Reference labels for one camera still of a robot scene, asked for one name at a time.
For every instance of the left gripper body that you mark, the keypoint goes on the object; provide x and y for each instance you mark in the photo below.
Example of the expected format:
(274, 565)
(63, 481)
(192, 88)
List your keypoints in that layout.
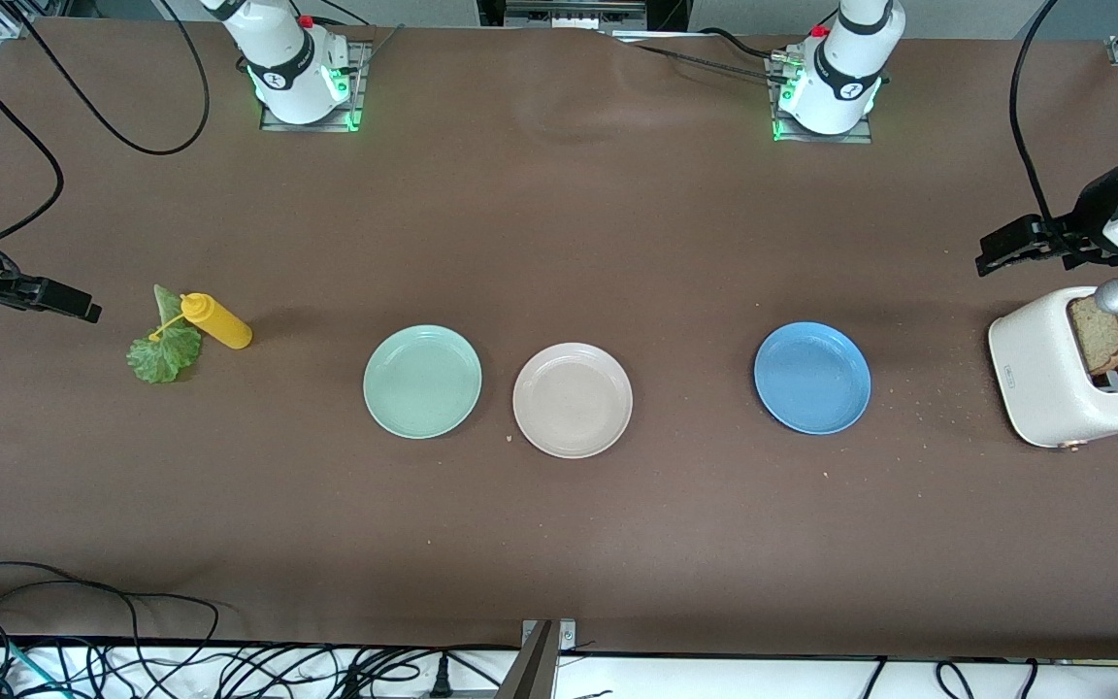
(1091, 212)

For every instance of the green lettuce leaf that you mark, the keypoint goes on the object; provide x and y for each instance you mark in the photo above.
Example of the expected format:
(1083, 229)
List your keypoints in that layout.
(163, 357)

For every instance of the brown bread slice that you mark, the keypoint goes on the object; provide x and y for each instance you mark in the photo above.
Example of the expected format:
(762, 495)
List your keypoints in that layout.
(1098, 340)

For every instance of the yellow squeeze bottle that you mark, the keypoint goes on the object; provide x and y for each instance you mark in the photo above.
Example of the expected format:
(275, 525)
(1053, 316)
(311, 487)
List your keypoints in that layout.
(219, 327)

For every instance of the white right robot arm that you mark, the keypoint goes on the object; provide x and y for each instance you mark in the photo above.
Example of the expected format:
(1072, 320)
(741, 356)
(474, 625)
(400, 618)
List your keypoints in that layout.
(287, 68)

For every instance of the blue plate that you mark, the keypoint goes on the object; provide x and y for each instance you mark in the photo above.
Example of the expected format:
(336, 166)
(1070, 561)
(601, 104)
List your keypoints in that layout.
(811, 379)

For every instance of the mint green plate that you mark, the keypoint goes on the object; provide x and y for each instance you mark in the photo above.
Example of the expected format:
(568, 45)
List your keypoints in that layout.
(421, 382)

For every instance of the beige plate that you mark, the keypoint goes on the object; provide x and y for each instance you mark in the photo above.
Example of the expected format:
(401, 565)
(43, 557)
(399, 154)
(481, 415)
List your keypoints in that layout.
(572, 400)

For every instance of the white toaster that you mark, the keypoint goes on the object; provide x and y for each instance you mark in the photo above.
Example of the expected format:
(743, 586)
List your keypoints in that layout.
(1039, 374)

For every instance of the black equipment box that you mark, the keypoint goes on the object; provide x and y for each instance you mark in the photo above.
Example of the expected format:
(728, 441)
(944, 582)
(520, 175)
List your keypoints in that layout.
(666, 12)

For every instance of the brown table cover sheet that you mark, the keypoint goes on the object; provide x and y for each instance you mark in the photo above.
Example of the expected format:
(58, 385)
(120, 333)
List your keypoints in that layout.
(559, 243)

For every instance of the black power plug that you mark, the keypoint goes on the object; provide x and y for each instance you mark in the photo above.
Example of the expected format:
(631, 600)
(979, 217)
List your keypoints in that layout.
(441, 680)

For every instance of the aluminium frame rack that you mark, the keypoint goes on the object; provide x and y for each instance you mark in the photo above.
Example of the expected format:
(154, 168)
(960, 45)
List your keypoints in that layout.
(20, 12)

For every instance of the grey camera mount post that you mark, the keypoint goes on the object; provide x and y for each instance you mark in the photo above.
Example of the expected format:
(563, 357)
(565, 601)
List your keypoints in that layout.
(530, 675)

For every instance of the metal clamp bracket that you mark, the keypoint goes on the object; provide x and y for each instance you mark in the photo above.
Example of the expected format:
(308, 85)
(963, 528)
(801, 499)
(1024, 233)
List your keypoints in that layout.
(567, 636)

